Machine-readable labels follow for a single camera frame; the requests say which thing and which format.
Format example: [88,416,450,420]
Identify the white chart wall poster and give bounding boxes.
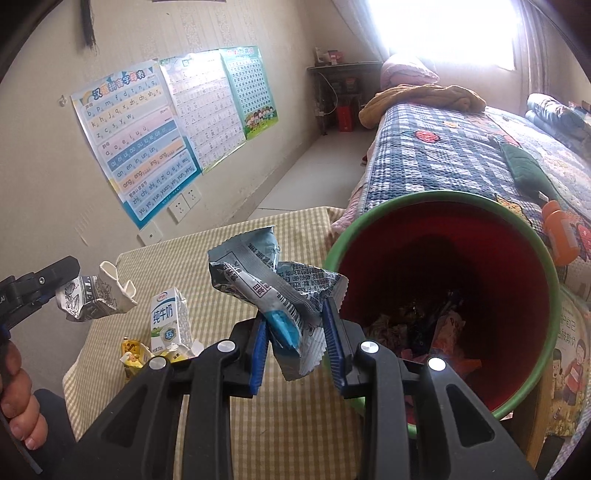
[159,48,246,174]

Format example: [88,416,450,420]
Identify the green bin with red inside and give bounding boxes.
[322,191,561,439]

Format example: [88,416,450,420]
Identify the dark metal shelf desk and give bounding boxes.
[307,61,384,136]

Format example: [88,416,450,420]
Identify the bed with patterned quilt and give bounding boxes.
[330,102,591,301]

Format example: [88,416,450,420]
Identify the person's left hand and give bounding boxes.
[0,342,49,450]

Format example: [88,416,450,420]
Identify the green chart wall poster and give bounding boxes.
[219,45,280,140]

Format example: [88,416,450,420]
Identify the person's leg in jeans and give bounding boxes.
[32,388,77,462]

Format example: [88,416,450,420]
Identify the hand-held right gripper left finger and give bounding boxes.
[67,318,271,480]

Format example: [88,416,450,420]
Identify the small yellow wrapper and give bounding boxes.
[120,338,153,386]

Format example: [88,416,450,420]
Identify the blue letter wall poster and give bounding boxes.
[70,59,203,230]

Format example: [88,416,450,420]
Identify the brown blanket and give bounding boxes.
[359,84,488,129]

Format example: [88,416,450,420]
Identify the orange bottle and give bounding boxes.
[541,199,580,267]

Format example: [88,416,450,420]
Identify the children's picture book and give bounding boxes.
[545,286,591,437]

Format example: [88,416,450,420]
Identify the folded blue cartoon blanket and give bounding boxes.
[526,93,591,153]

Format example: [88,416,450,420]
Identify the black white paper carton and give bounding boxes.
[55,261,138,323]

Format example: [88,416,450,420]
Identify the bright window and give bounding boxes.
[369,0,518,72]

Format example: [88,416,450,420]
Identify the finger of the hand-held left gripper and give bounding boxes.
[7,293,58,330]
[11,256,80,297]

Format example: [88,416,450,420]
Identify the patterned curtain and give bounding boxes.
[332,0,393,63]
[512,0,578,100]

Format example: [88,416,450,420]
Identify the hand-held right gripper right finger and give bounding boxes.
[321,298,539,480]

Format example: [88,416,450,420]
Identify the dark green cloth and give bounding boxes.
[501,144,555,197]

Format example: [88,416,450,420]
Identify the black hanging tassel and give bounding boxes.
[79,0,99,48]

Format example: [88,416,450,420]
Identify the crushed yellow carton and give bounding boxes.
[157,342,204,367]

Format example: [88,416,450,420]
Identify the rolled pink quilt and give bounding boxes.
[379,53,440,90]

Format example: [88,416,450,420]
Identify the yellow checkered tablecloth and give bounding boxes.
[62,205,419,480]

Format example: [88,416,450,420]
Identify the white round-hole wall plate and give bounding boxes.
[137,220,163,245]

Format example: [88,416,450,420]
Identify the silver blue snack wrapper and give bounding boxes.
[208,226,348,381]

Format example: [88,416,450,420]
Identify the boxes on shelf desk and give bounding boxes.
[314,46,346,65]

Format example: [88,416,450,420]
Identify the white milk carton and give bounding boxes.
[150,286,204,356]

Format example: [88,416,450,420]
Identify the pile of snack wrappers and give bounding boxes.
[365,288,483,393]

